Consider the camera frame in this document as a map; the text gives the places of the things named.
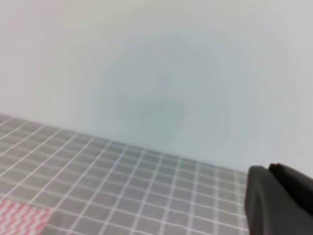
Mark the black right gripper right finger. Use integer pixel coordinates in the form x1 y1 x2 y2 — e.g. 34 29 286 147
268 164 313 213

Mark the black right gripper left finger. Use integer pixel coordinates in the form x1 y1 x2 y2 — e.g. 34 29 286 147
245 166 313 235

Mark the pink white wavy towel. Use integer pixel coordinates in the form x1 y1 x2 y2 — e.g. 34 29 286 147
0 199 52 235

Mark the grey grid tablecloth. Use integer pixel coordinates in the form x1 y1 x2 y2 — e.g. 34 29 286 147
0 115 249 235

